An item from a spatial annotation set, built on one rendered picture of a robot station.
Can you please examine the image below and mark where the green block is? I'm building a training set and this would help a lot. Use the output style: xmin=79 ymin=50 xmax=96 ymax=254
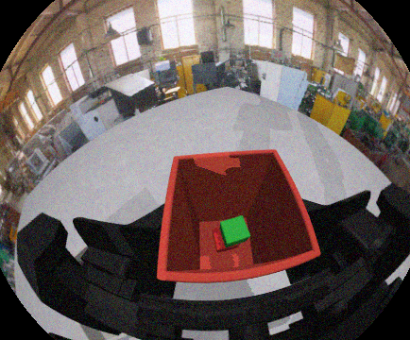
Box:
xmin=220 ymin=215 xmax=250 ymax=247

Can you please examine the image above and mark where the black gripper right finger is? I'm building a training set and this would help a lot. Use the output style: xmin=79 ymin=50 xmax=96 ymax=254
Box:
xmin=285 ymin=190 xmax=371 ymax=284

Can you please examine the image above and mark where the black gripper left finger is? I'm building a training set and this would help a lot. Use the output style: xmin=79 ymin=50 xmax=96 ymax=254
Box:
xmin=73 ymin=204 xmax=176 ymax=298

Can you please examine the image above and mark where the dark red square cup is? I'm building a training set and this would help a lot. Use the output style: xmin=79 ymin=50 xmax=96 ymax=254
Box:
xmin=157 ymin=150 xmax=321 ymax=283

